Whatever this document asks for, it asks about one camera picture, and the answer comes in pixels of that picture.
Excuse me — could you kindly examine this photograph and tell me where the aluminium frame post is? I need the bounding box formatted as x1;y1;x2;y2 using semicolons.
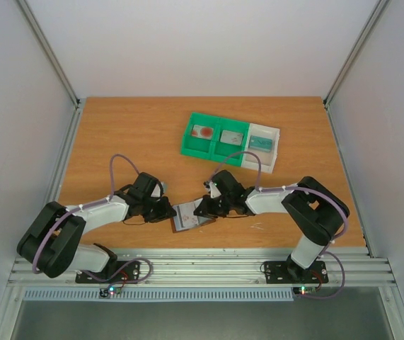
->
14;0;80;108
322;0;392;108

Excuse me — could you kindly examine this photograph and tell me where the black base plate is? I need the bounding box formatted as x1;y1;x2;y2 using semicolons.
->
75;261;141;284
260;261;329;284

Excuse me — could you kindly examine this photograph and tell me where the controller board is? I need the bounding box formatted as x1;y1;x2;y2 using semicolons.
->
293;285;318;295
98;287;122;298

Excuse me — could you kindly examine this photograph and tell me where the card with red circles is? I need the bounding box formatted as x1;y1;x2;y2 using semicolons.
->
190;125;214;140

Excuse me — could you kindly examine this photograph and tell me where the right aluminium frame post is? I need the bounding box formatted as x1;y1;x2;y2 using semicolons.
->
322;0;392;108

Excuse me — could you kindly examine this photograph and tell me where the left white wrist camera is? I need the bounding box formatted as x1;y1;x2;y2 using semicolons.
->
151;181;167;198

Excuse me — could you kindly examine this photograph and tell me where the teal card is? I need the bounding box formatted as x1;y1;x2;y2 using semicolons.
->
248;135;273;152

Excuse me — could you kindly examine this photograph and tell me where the right controller board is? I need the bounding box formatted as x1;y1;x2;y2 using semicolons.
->
293;285;318;295

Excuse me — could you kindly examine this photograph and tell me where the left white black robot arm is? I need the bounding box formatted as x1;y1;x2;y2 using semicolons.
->
16;172;177;282

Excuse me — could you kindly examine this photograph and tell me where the grey slotted cable duct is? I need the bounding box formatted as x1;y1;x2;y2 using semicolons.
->
23;287;294;302

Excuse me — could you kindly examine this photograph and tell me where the white card with pink marks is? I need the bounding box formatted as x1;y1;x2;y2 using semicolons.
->
173;202;205;232

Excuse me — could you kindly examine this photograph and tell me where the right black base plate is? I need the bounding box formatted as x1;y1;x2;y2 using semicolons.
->
260;261;329;284

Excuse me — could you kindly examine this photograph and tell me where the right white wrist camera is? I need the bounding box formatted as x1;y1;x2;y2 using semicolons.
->
204;181;221;199

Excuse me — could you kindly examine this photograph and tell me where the green bin middle compartment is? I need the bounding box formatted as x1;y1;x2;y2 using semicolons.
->
210;118;250;162

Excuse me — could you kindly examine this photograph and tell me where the brown leather card holder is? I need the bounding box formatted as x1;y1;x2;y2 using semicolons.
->
171;198;215;233

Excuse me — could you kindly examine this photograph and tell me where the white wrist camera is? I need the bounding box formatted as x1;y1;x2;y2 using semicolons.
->
204;181;221;199
151;181;167;198

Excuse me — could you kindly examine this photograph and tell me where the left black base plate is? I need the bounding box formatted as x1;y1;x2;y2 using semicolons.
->
75;261;141;284

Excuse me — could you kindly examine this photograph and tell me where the left aluminium frame post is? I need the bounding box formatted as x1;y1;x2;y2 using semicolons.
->
14;0;80;108

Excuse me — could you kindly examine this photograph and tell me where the left controller board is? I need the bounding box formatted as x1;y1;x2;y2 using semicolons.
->
98;287;122;298

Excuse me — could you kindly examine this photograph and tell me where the grey silver card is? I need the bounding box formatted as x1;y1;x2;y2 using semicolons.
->
219;130;243;146

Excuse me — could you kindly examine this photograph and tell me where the aluminium front rail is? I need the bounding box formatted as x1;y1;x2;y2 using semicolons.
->
7;247;397;288

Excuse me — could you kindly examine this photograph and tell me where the white plastic bin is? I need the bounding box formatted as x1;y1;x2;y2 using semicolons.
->
241;123;280;174

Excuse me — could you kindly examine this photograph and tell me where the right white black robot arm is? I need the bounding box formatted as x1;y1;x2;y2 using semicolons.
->
194;170;350;283

